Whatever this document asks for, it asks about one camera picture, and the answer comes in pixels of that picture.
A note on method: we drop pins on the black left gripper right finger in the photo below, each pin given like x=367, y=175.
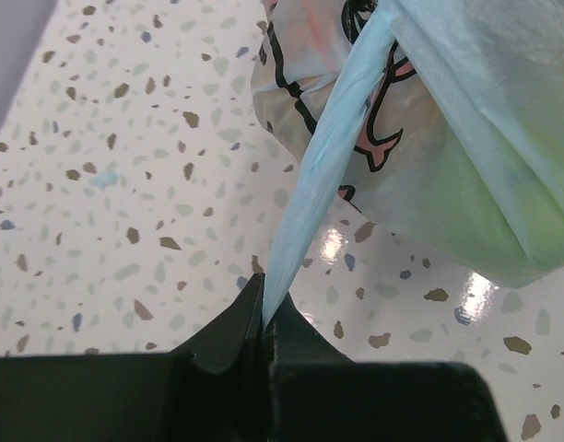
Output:
x=316, y=393

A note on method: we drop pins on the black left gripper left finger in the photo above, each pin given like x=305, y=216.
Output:
x=202, y=390

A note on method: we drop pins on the light blue plastic bag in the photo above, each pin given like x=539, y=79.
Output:
x=442, y=121

